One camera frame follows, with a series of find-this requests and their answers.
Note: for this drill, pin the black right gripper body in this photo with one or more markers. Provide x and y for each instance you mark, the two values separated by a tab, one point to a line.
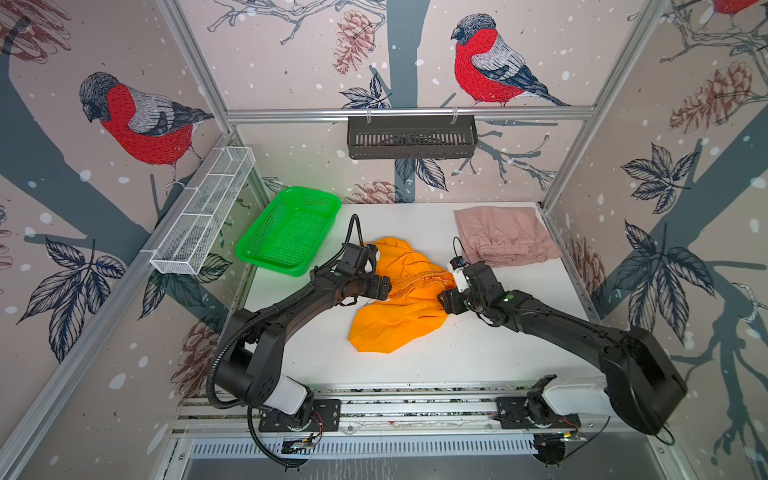
462	300

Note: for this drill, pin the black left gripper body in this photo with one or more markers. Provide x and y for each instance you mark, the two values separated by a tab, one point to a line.
373	287

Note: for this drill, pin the orange shorts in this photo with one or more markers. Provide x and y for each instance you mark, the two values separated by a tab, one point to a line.
411	310

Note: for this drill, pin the pink shorts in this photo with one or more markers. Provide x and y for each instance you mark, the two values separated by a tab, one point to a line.
504	236

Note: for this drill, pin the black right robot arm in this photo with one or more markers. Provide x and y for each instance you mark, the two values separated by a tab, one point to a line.
643	386

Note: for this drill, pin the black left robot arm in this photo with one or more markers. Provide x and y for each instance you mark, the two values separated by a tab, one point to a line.
247	366

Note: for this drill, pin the green plastic basket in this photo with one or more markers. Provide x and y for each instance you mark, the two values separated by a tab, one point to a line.
287	235

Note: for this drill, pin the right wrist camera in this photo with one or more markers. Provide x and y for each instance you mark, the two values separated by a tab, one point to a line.
457	265

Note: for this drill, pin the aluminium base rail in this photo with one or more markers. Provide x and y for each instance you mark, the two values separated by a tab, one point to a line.
377	409

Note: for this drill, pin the black hanging wall basket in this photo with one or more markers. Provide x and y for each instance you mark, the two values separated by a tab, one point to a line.
411	137

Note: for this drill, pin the white wire wall basket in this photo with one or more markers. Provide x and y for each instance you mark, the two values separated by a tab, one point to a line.
191	237

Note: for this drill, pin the aluminium horizontal frame bar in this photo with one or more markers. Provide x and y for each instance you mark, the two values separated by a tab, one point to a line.
578	113

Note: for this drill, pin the aluminium corner frame post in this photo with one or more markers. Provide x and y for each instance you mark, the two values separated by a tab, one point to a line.
640	33

